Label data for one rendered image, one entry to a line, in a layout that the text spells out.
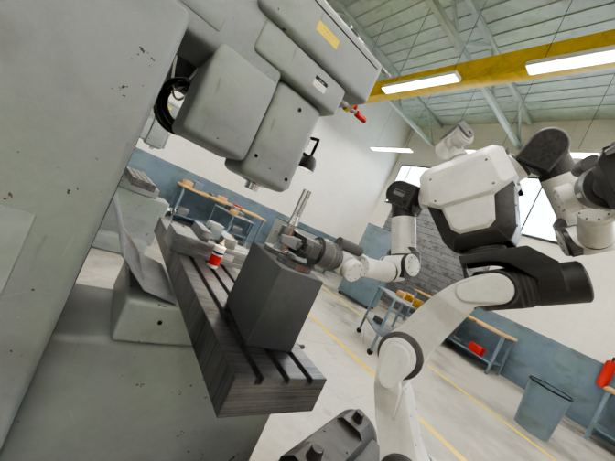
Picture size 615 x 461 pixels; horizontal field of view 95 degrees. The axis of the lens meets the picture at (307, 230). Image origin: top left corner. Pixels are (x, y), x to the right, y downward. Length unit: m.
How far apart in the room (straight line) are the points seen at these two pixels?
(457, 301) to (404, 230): 0.30
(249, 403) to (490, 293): 0.69
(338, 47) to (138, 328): 1.03
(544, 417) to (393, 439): 4.23
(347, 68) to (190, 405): 1.23
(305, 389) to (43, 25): 0.83
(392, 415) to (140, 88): 1.10
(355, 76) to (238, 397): 0.99
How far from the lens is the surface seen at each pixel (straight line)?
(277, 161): 0.96
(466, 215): 0.98
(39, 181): 0.75
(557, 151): 1.06
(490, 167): 1.00
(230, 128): 0.88
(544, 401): 5.19
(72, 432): 1.12
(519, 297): 0.99
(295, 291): 0.65
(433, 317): 1.00
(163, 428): 1.19
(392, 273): 1.01
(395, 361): 0.99
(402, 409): 1.07
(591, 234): 0.97
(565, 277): 1.01
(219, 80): 0.88
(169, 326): 0.94
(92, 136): 0.73
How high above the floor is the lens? 1.26
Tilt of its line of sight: 1 degrees down
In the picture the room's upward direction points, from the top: 25 degrees clockwise
